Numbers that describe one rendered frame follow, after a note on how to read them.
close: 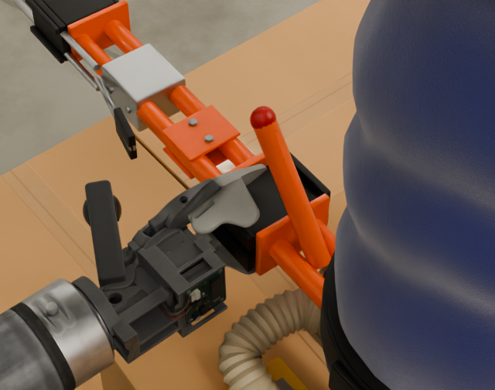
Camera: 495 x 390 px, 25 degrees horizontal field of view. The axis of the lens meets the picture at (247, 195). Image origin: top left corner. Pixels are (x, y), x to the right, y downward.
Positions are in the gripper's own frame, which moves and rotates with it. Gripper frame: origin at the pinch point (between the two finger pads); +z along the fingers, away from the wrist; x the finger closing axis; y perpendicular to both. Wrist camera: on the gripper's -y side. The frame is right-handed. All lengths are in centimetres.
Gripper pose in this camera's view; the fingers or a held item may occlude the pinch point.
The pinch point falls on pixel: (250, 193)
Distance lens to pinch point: 108.7
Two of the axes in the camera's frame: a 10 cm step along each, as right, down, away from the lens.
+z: 7.8, -4.9, 3.9
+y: 6.3, 6.0, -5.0
